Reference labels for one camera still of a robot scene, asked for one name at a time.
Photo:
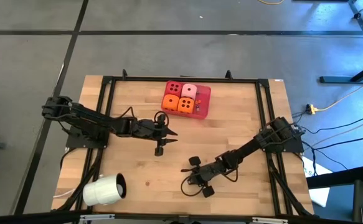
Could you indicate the black metal bar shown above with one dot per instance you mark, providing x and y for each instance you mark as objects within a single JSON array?
[{"x": 333, "y": 178}]

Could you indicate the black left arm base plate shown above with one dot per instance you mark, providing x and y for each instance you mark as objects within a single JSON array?
[{"x": 75, "y": 143}]

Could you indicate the yellow power plug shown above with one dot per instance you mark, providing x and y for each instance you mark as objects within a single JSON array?
[{"x": 311, "y": 109}]

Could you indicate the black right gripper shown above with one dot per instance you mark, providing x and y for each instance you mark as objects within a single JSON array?
[{"x": 209, "y": 171}]

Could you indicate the black metal table frame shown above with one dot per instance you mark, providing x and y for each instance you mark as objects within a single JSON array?
[{"x": 184, "y": 79}]

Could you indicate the red foam die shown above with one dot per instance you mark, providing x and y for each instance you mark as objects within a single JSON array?
[{"x": 173, "y": 88}]

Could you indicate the black table stand legs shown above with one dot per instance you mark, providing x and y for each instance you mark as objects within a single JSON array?
[{"x": 346, "y": 79}]

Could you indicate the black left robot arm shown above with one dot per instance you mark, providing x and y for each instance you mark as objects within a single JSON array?
[{"x": 91, "y": 119}]

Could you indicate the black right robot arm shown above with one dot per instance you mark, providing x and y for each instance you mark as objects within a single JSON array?
[{"x": 256, "y": 144}]

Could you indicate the white paper sheet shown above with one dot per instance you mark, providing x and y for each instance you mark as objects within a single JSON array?
[{"x": 319, "y": 194}]

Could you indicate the orange foam die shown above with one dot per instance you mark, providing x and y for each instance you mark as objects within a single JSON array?
[
  {"x": 170, "y": 102},
  {"x": 185, "y": 105}
]

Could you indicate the pink translucent plastic bin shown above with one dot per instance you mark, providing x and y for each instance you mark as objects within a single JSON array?
[{"x": 204, "y": 95}]

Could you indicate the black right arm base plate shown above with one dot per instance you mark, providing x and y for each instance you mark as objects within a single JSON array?
[{"x": 293, "y": 147}]

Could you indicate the silver metal bracket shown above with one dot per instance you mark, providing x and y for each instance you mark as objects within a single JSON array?
[
  {"x": 270, "y": 220},
  {"x": 97, "y": 217}
]

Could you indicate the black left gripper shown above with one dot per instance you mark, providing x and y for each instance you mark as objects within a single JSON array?
[{"x": 144, "y": 127}]

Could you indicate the pink foam die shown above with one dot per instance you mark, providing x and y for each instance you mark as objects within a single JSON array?
[{"x": 189, "y": 91}]

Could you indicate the black support beam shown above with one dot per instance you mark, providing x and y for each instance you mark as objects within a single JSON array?
[{"x": 28, "y": 217}]

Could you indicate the white cylindrical camera housing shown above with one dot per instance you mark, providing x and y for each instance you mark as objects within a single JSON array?
[{"x": 101, "y": 190}]

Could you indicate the black frame clamp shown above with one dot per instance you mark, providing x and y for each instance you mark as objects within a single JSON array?
[
  {"x": 228, "y": 75},
  {"x": 124, "y": 74}
]

